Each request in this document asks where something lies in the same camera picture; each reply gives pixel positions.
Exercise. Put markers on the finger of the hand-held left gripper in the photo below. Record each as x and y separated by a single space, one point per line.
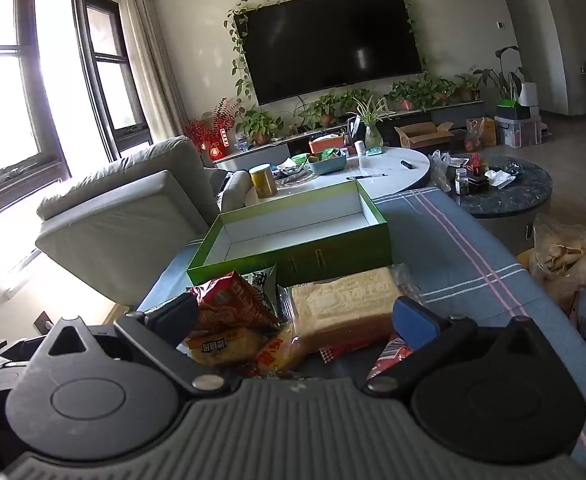
3 355

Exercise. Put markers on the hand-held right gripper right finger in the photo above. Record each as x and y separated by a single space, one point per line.
415 321

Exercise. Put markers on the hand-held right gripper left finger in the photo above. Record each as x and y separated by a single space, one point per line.
173 316

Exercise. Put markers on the red translucent snack bag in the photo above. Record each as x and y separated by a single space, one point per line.
388 352

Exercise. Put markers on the yellow snack packet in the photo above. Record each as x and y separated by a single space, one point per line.
223 347

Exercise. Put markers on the red snack packet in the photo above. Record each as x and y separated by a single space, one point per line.
233 300

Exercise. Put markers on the packaged bread loaf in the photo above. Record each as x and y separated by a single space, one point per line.
343 305

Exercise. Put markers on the green snack packet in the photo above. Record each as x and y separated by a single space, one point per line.
263 282

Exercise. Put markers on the orange snack packet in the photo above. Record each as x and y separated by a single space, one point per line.
275 355

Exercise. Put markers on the green cardboard box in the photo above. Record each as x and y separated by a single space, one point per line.
323 255

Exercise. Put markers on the blue striped tablecloth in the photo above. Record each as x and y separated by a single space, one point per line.
448 260

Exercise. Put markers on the grey sofa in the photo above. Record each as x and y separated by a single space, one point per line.
123 225

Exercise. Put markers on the dark glass jar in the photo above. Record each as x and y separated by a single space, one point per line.
462 184

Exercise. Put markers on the black pen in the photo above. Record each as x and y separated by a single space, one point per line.
368 176

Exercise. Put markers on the white oval coffee table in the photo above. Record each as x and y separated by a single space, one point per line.
393 170

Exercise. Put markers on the clear plastic bag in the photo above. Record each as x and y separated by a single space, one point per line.
440 170

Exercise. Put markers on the black remote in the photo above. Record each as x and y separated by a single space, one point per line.
408 164

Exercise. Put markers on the dark round marble table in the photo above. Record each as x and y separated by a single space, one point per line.
518 200

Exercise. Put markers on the yellow can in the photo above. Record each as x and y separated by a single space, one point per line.
263 182

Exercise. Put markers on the clear bag of chips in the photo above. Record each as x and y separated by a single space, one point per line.
568 260

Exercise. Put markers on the white tissue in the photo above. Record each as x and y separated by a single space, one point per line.
500 177

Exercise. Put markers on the blue basket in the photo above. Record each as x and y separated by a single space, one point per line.
329 165

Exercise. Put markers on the small white bottle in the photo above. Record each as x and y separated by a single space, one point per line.
360 149

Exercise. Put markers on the open cardboard box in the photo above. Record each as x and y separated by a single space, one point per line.
423 136

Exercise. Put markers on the red flower decoration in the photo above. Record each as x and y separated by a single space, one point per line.
213 130

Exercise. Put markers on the glass vase with plant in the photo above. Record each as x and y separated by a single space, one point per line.
373 135

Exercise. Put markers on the orange box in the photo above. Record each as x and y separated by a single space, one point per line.
323 145

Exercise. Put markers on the potted green plant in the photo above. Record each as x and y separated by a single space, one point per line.
323 110
260 125
418 92

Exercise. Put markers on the clear storage box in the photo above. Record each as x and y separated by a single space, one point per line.
518 132

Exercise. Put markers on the green and black box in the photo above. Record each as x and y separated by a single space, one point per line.
513 110

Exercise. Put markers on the white air purifier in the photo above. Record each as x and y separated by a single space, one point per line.
529 95

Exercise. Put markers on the beige curtain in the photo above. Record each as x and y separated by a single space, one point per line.
148 60

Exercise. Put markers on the large leafy plant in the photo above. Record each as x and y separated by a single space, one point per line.
505 75

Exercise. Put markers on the dark framed window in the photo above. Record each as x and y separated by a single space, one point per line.
78 60

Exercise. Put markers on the green vine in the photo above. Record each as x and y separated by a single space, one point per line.
238 40

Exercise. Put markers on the black television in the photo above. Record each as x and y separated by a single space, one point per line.
328 45

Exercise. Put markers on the wall socket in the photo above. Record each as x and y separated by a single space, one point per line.
43 322

